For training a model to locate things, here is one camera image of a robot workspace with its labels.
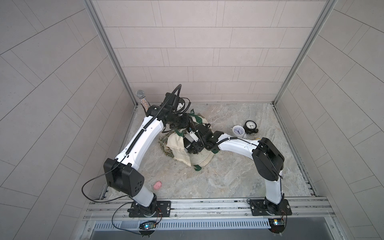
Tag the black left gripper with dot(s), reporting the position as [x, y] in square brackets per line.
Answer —
[185, 122]

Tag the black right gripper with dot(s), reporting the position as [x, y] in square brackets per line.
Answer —
[196, 147]

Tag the canvas tote bag green handles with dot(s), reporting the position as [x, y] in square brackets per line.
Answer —
[172, 143]

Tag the white plastic alarm clock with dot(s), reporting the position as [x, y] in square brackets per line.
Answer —
[238, 131]

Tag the small black alarm clock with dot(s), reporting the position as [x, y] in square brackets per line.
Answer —
[250, 127]

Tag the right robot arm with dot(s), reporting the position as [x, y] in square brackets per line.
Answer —
[267, 158]

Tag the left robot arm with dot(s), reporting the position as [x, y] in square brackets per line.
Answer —
[122, 173]

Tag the left circuit board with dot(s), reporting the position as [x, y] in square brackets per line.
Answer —
[147, 228]

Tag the circuit board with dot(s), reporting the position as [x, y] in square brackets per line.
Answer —
[277, 225]
[147, 228]

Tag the right circuit board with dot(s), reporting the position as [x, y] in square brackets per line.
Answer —
[277, 225]

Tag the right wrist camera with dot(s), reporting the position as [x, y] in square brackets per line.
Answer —
[200, 133]

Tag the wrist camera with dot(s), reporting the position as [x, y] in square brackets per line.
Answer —
[174, 103]
[200, 133]

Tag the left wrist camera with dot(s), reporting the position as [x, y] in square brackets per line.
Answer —
[174, 103]

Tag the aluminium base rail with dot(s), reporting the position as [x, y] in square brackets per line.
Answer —
[209, 214]

